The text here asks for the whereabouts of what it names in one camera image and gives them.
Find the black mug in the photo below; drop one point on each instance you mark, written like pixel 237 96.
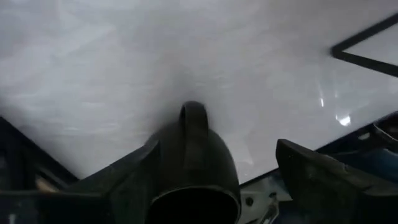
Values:
pixel 199 161

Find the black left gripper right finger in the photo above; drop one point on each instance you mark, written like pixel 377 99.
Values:
pixel 326 186

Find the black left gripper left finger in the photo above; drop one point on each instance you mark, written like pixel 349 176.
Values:
pixel 124 180

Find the wooden board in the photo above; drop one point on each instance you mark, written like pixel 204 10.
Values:
pixel 357 59

